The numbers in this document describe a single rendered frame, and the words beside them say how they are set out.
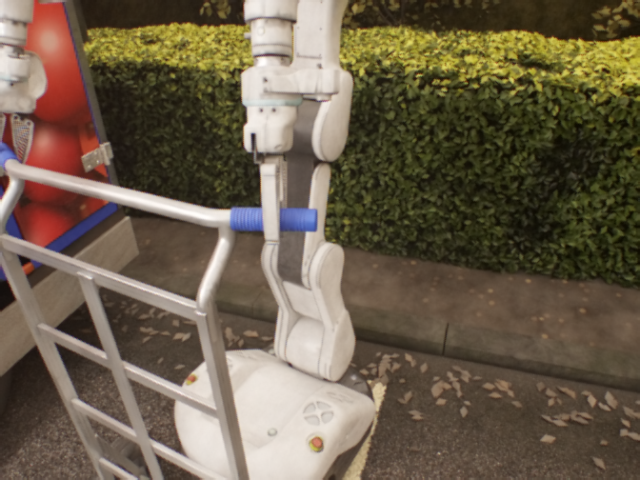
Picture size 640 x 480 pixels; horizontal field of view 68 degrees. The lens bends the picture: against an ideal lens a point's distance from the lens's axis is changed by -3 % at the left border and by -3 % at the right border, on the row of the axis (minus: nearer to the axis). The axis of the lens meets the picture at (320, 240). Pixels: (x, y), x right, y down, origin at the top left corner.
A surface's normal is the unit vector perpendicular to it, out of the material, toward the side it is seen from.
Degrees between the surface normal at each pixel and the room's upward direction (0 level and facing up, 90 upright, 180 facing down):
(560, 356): 0
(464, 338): 0
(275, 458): 34
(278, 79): 73
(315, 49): 83
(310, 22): 83
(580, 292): 7
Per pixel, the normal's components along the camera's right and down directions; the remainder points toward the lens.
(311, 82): 0.06, 0.22
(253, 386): -0.04, -0.85
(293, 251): -0.50, 0.20
